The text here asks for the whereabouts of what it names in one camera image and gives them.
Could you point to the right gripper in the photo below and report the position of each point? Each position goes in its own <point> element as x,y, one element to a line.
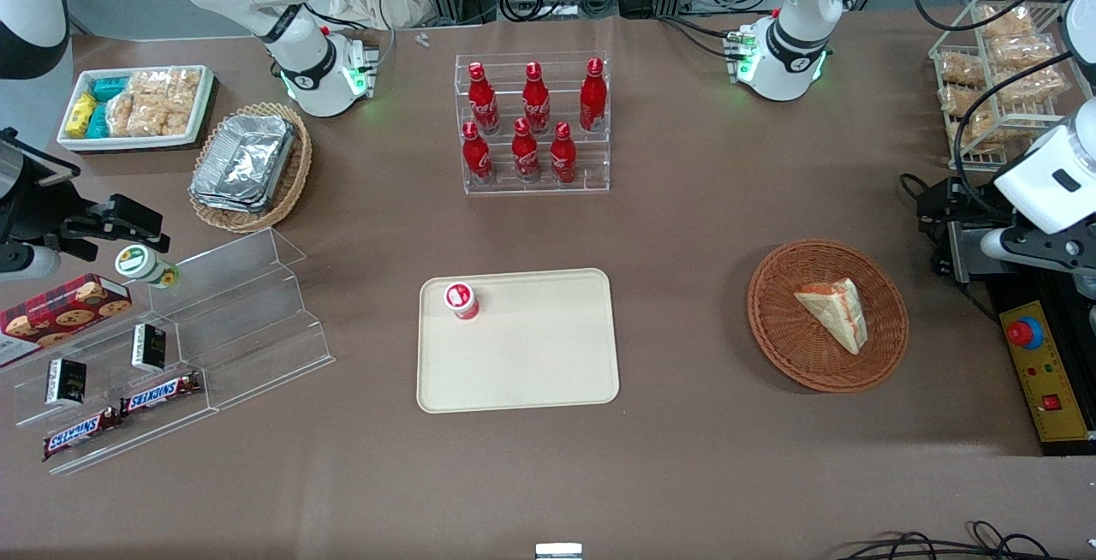
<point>32,205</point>

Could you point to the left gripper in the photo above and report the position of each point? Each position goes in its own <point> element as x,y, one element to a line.
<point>966,208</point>

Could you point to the triangular sandwich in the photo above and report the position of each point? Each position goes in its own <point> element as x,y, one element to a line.
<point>839,316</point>

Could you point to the white plastic snack tray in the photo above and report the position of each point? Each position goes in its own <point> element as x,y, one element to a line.
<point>128,142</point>

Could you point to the aluminium foil tray stack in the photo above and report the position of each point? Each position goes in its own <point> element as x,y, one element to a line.
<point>244,162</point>

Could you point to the light wicker basket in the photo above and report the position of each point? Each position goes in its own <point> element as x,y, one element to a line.
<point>295,175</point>

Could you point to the brown wicker basket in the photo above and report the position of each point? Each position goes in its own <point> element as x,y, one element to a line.
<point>788,329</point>

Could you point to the beige plastic tray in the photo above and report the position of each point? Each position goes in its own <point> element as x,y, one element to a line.
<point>531,354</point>

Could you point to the green sunflower yogurt cup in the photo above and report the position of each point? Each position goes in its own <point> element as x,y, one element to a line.
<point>141,265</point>

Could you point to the bagged fried snack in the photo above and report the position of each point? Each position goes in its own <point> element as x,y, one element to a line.
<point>1027,53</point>
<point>961,68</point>
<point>963,100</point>
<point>980,132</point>
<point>1006,20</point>
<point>1032,87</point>

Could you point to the teal snack pack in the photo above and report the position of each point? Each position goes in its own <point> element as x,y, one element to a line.
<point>109,88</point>
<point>98,121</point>

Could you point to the red tartan cookie box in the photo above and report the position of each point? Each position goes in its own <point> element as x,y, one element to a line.
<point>60,316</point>

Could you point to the clear rice cracker bag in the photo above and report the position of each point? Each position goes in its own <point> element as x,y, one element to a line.
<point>178,112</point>
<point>167,80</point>
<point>147,115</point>
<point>121,115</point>

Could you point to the yellow snack pack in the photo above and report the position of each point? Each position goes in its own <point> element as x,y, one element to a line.
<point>80,115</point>

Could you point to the small black box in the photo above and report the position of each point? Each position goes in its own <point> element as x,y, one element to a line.
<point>65,382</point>
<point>149,348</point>

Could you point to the red emergency stop button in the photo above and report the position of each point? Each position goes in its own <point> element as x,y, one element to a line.
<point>1025,333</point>

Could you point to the Snickers bar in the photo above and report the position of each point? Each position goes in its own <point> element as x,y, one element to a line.
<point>79,433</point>
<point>161,393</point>

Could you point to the yellow control panel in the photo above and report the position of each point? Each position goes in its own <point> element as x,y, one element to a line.
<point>1057,372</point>

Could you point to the clear acrylic step display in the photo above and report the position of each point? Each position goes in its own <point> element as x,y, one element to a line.
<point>103,436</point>
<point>265,329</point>

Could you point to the black controller box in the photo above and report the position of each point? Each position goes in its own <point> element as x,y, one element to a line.
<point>1066,449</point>

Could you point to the red yogurt cup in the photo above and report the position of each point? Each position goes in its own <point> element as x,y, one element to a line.
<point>461,299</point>

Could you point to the red cola bottle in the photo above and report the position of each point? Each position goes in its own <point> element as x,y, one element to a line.
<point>562,157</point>
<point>592,102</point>
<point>477,157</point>
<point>484,106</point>
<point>526,156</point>
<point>536,106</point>

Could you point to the clear acrylic bottle rack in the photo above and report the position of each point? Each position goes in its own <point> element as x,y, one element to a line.
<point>591,175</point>

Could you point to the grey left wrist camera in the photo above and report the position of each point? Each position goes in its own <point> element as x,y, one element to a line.
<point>997,248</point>

